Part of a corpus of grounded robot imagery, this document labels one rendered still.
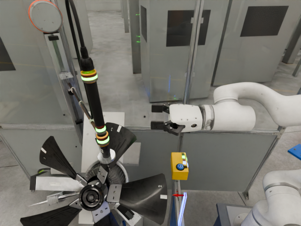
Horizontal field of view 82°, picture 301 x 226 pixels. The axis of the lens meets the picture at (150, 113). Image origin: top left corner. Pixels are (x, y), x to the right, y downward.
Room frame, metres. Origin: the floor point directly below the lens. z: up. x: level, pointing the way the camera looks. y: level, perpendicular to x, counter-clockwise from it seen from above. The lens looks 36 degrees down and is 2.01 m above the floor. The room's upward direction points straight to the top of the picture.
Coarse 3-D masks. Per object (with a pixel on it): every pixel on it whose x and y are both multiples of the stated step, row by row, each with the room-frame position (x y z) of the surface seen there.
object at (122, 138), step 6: (108, 126) 0.71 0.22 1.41; (114, 126) 0.69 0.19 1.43; (108, 132) 0.68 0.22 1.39; (114, 132) 0.66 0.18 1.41; (120, 132) 0.64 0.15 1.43; (126, 132) 0.63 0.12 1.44; (114, 138) 0.63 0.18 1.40; (120, 138) 0.62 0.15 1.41; (126, 138) 0.61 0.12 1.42; (132, 138) 0.60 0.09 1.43; (114, 144) 0.61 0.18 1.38; (120, 144) 0.59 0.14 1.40; (126, 144) 0.58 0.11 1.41; (114, 150) 0.58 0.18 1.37; (120, 150) 0.57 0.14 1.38; (126, 150) 0.56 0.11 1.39; (120, 156) 0.55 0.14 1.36; (114, 162) 0.53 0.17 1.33; (108, 168) 0.53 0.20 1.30
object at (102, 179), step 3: (99, 168) 0.57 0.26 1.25; (102, 168) 0.56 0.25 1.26; (102, 171) 0.54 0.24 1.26; (105, 171) 0.53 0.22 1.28; (99, 174) 0.54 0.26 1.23; (105, 174) 0.51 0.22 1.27; (99, 177) 0.53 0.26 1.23; (102, 177) 0.51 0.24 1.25; (105, 177) 0.50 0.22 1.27; (102, 180) 0.50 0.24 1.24
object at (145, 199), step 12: (144, 180) 0.53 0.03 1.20; (156, 180) 0.52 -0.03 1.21; (120, 192) 0.47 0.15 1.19; (132, 192) 0.47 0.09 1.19; (144, 192) 0.47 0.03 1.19; (156, 192) 0.47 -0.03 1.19; (132, 204) 0.41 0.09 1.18; (144, 204) 0.41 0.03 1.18; (156, 204) 0.42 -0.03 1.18; (144, 216) 0.37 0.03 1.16; (156, 216) 0.37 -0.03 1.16
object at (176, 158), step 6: (174, 156) 0.79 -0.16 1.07; (180, 156) 0.79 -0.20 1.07; (174, 162) 0.74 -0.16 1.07; (180, 162) 0.74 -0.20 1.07; (186, 162) 0.74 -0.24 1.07; (174, 168) 0.70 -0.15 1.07; (186, 168) 0.70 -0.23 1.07; (174, 174) 0.67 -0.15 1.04; (180, 174) 0.67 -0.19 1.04; (186, 174) 0.67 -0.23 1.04
